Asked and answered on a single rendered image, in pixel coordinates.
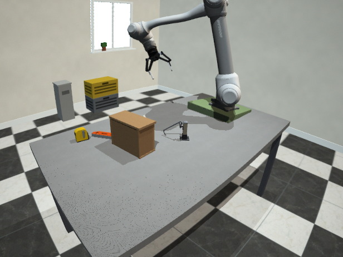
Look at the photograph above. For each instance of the orange spirit level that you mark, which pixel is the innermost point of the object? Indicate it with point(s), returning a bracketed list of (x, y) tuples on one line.
[(106, 135)]

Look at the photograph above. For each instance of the brown wooden cabinet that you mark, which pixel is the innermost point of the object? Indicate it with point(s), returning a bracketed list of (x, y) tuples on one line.
[(132, 133)]

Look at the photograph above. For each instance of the yellow tape measure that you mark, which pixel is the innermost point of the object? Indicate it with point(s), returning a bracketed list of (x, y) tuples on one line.
[(81, 134)]

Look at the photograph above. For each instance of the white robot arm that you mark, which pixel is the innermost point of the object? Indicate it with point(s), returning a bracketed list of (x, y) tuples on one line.
[(227, 81)]

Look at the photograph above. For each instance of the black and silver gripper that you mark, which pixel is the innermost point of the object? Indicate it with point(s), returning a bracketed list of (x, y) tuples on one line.
[(153, 56)]

